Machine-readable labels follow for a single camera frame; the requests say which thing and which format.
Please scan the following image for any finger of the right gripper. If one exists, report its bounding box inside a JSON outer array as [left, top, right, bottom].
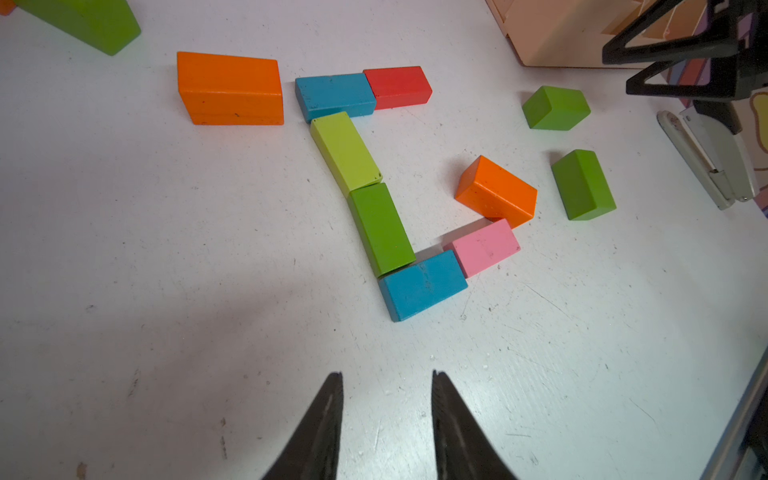
[[602, 1, 738, 65], [626, 53, 756, 101]]

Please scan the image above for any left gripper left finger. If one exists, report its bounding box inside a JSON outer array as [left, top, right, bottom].
[[263, 372, 344, 480]]

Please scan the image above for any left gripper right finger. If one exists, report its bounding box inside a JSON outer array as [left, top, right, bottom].
[[431, 371, 517, 480]]

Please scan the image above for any teal block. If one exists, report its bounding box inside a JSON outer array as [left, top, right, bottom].
[[295, 73, 377, 123], [378, 250, 468, 322]]

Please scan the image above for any pink block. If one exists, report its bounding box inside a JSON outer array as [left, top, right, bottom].
[[444, 219, 521, 278]]

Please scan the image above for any light green block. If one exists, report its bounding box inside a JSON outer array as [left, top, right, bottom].
[[310, 112, 382, 198]]

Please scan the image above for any red block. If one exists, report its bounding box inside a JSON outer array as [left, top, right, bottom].
[[363, 66, 433, 110]]

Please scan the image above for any orange block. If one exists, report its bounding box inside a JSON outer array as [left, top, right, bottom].
[[455, 155, 538, 228], [177, 51, 284, 125]]

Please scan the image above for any grey stapler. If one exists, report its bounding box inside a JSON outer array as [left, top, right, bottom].
[[657, 100, 759, 210]]

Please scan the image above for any aluminium front rail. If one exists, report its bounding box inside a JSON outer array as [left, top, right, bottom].
[[700, 351, 767, 480]]

